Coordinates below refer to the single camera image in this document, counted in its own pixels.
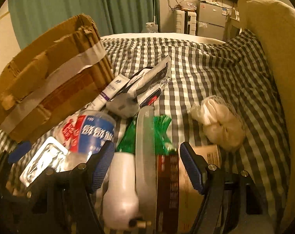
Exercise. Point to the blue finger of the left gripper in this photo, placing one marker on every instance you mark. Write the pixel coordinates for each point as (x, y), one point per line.
(21, 149)

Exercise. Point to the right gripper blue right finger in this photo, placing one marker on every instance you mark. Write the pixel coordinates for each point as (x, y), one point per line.
(209, 181)

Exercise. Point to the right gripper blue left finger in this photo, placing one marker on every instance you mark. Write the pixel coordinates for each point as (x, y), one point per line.
(85, 179)

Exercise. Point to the silver blister pack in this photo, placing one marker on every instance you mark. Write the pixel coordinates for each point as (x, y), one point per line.
(51, 154)

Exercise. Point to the brown paper box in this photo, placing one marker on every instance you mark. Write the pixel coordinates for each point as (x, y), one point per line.
(177, 202)

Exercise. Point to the crushed clear plastic bottle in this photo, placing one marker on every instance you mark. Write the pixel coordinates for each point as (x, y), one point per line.
(83, 134)

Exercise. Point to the white plastic bottle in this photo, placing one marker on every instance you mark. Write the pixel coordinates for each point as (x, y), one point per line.
(120, 202)

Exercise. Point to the white plastic bag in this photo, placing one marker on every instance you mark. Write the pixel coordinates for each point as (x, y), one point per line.
(220, 122)

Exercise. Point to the green plastic bag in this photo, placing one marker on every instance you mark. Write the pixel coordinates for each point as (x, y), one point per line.
(156, 133)

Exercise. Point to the white cream tube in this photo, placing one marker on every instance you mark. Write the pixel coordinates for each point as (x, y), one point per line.
(109, 92)

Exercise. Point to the silver foil snack bag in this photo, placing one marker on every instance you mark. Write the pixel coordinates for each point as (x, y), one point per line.
(125, 103)

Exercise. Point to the brown cardboard box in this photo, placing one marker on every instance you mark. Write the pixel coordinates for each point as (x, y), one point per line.
(57, 74)

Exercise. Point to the green checkered bed sheet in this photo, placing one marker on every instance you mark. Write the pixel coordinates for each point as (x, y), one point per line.
(238, 72)

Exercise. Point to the green curtain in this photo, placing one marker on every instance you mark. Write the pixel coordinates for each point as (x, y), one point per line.
(31, 18)

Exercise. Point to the white suitcase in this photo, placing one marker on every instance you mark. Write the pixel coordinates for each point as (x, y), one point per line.
(185, 22)

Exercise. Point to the clear water jug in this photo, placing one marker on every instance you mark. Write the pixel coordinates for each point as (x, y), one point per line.
(151, 27)

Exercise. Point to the grey mini fridge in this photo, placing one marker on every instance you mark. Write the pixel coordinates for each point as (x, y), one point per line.
(211, 20)

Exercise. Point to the beige pillow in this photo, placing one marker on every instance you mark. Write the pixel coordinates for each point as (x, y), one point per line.
(273, 22)

